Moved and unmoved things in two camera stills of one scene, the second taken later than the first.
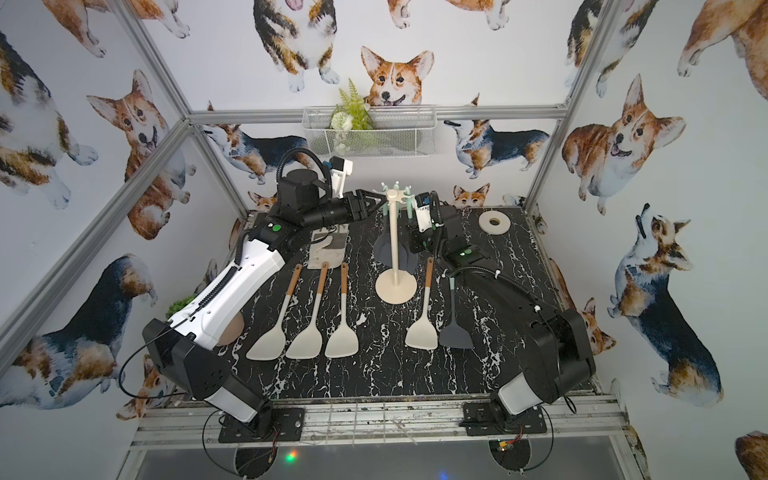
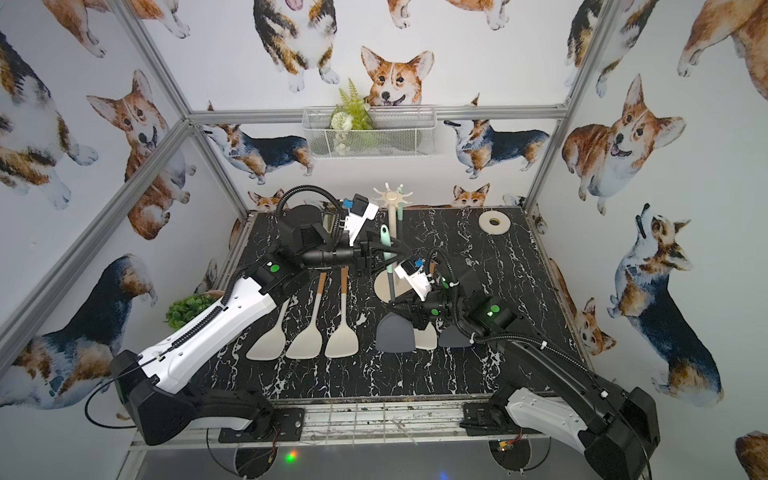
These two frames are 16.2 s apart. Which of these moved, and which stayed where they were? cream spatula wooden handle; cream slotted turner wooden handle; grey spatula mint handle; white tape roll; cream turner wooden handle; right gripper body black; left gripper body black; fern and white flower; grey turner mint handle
Moved: left gripper body black; grey turner mint handle; right gripper body black
Stayed: fern and white flower; white tape roll; grey spatula mint handle; cream turner wooden handle; cream spatula wooden handle; cream slotted turner wooden handle
